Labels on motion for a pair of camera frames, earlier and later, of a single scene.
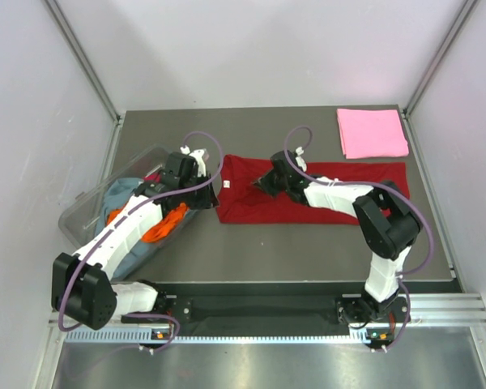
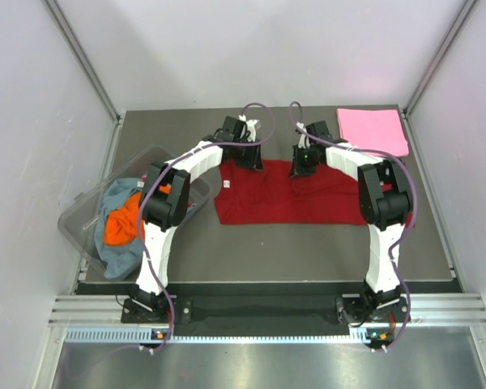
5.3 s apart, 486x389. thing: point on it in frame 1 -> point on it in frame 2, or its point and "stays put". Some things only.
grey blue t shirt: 143,253 stays put
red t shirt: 240,202 stays put
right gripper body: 271,181 -> 304,162
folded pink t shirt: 372,133 stays put
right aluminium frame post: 449,36 stays put
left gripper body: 198,198 -> 245,155
